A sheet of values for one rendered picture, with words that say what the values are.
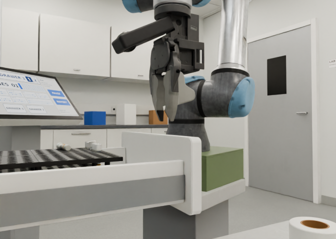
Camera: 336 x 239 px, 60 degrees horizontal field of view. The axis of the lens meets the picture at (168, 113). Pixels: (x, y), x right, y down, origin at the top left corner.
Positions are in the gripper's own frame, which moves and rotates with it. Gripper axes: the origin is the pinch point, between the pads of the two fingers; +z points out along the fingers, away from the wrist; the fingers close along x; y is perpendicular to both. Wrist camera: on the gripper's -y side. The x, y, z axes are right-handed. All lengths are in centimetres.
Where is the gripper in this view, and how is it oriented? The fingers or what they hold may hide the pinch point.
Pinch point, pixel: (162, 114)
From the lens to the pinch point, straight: 55.1
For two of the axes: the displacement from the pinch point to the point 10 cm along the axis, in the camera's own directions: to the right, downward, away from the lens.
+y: 8.7, 0.1, 5.0
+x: -5.0, 0.2, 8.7
